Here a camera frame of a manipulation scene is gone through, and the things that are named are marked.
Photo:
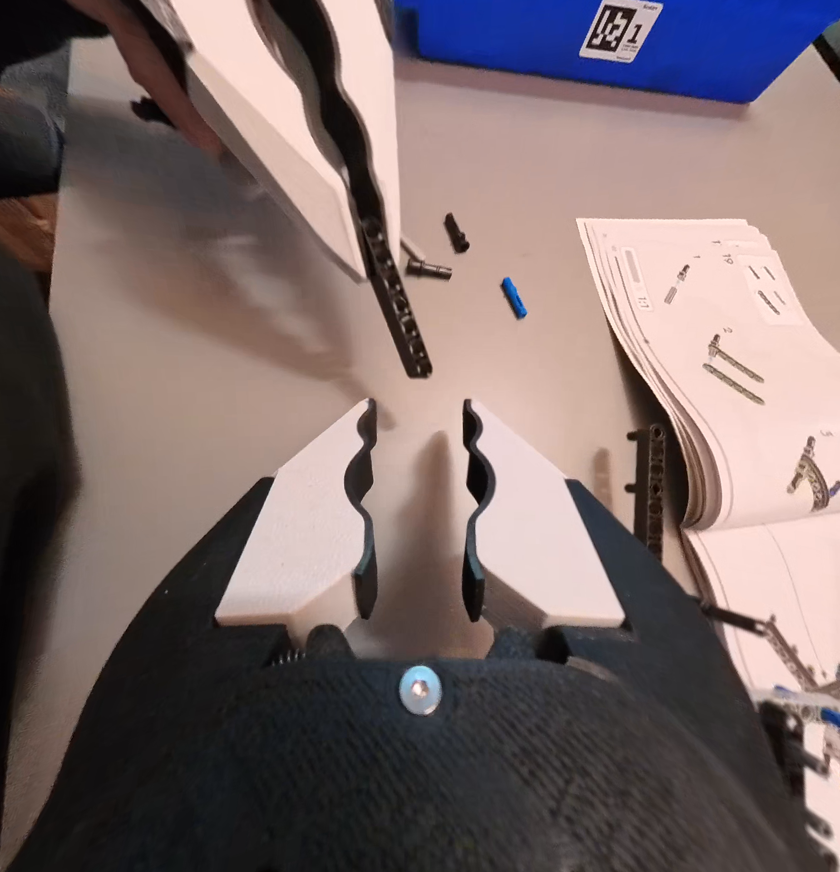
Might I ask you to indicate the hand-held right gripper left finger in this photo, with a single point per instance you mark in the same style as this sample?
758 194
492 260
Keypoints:
304 531

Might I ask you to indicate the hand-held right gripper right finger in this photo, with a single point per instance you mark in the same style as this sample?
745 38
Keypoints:
536 538

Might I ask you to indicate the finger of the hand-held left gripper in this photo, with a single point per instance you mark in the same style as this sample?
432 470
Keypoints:
369 102
270 143

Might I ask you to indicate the small pale grey pin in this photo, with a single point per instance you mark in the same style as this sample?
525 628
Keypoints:
413 246

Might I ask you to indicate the long black holed beam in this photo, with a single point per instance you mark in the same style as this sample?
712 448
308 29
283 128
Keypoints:
399 306

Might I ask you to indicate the grey desk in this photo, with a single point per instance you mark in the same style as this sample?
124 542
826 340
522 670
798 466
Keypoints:
563 170

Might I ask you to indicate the person's left hand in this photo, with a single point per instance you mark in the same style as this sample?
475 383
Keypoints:
199 133

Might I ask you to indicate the black beam with pins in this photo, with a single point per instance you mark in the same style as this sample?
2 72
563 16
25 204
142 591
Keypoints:
649 484

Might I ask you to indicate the small black connector pin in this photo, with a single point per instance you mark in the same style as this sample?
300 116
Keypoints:
428 267
456 233

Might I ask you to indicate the small blue connector pin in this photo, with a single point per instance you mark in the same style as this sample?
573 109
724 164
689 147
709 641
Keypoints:
514 298

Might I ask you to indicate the black and white marker tag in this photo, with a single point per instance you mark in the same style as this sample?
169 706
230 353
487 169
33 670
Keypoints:
621 31

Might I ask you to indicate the open instruction booklet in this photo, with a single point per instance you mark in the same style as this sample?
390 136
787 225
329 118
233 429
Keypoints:
767 409

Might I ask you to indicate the person's dark clothing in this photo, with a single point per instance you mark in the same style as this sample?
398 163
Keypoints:
18 545

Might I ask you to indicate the partly built brick model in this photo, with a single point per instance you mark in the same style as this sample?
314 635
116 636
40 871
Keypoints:
801 736

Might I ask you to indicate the blue plastic bin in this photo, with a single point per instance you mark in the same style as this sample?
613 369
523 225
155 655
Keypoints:
719 48

